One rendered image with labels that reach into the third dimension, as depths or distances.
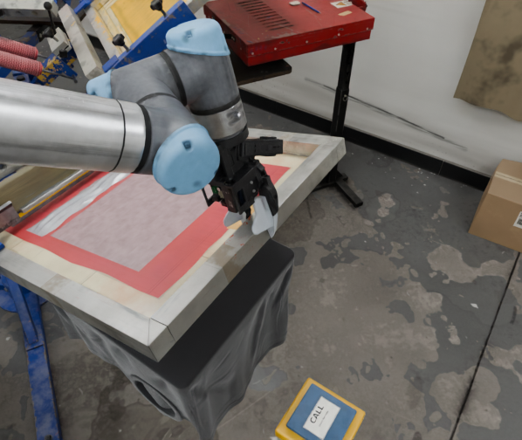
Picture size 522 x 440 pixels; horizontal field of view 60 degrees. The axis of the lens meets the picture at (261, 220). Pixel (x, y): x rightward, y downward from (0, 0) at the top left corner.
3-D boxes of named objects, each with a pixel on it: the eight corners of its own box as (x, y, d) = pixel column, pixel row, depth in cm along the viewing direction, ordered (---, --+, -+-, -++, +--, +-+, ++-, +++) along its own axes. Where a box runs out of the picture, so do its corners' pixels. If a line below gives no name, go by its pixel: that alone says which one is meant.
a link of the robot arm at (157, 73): (100, 112, 51) (189, 77, 54) (75, 70, 57) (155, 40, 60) (124, 164, 57) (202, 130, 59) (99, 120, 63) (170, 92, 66)
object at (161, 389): (213, 413, 120) (201, 354, 97) (191, 442, 115) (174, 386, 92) (94, 327, 138) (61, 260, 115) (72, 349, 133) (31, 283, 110)
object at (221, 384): (290, 336, 148) (298, 250, 117) (202, 460, 122) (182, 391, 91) (282, 332, 149) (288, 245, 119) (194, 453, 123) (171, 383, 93)
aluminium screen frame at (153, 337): (346, 153, 97) (344, 137, 95) (158, 363, 64) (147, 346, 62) (120, 126, 143) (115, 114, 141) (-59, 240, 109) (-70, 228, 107)
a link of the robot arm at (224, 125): (212, 92, 70) (254, 93, 65) (220, 119, 72) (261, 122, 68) (180, 113, 65) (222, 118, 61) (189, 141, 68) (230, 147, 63)
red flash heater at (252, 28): (321, 3, 221) (324, -23, 213) (378, 41, 192) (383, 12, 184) (204, 26, 203) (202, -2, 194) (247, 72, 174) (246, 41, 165)
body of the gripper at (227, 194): (207, 209, 74) (183, 145, 67) (238, 181, 79) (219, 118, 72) (243, 218, 70) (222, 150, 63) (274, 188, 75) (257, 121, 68)
